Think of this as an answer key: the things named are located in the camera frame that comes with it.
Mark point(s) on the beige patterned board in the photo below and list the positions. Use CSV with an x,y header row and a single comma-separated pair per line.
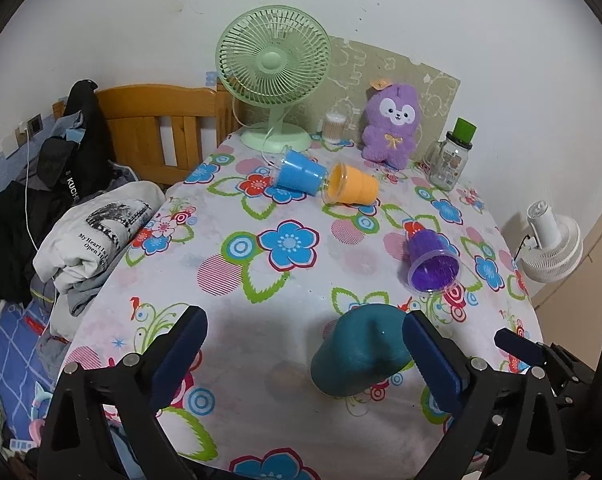
x,y
361,65

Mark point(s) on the white printed shirt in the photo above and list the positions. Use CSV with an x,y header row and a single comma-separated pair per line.
x,y
101,230

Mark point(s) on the blue printed bed sheet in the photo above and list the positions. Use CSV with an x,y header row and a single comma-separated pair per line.
x,y
16,350

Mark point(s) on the purple glitter cup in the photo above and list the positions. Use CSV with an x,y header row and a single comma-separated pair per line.
x,y
431,260

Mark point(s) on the blue cup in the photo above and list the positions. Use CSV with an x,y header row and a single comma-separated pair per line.
x,y
301,172

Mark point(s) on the orange cup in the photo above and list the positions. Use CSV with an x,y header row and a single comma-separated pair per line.
x,y
353,185

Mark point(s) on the black cloth pile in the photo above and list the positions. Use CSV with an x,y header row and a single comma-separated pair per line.
x,y
11,240

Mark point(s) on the glass jar with green lid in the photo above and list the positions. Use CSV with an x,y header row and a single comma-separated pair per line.
x,y
448,162

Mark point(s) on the grey folded garment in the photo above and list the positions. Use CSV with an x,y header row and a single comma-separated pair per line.
x,y
81,295

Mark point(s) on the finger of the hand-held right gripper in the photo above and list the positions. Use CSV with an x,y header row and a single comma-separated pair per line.
x,y
518,347

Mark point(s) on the white clip fan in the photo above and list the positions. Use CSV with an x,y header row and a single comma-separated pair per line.
x,y
551,250

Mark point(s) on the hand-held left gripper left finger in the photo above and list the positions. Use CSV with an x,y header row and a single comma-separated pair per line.
x,y
181,355

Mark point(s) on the dark teal cup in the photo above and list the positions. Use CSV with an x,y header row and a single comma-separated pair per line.
x,y
361,350

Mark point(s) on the black jacket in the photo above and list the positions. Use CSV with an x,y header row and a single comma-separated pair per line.
x,y
81,150

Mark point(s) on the wall socket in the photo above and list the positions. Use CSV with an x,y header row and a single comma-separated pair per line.
x,y
35,124

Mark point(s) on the cotton swab container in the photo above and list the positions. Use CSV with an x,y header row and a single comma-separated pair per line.
x,y
334,127

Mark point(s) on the green desk fan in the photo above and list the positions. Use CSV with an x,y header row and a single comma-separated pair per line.
x,y
273,60

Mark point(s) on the floral tablecloth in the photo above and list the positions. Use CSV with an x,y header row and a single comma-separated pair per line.
x,y
281,290

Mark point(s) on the wooden headboard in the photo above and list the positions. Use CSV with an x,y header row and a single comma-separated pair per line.
x,y
136,110

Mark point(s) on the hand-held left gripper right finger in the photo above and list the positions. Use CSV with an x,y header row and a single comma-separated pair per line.
x,y
431,360

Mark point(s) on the purple plush toy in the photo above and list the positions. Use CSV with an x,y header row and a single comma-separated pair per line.
x,y
391,130

